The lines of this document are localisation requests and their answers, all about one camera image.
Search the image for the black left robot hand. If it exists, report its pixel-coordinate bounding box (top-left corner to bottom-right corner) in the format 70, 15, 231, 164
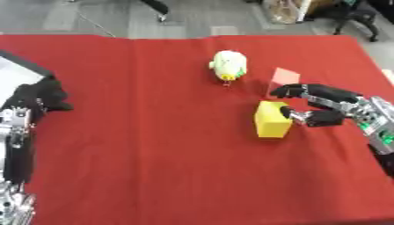
1, 75, 76, 113

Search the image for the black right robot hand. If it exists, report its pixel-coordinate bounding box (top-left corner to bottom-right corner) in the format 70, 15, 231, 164
269, 83, 365, 127

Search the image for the black box with white inside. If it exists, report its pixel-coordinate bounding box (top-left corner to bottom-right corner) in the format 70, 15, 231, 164
0, 49, 55, 108

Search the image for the red block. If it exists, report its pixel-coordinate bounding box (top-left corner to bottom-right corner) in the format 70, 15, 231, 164
266, 67, 302, 100

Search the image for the yellow block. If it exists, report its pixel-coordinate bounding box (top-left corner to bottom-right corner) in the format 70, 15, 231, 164
253, 100, 295, 139

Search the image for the black office chair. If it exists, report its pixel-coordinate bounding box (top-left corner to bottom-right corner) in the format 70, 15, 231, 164
306, 0, 394, 43

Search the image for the tan bag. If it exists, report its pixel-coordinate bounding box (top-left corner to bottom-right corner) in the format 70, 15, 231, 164
263, 0, 313, 25

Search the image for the pale green bird soft toy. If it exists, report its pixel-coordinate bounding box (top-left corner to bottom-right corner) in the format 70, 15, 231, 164
208, 50, 250, 88

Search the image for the black chair leg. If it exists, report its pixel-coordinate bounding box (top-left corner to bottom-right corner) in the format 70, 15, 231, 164
140, 0, 171, 23

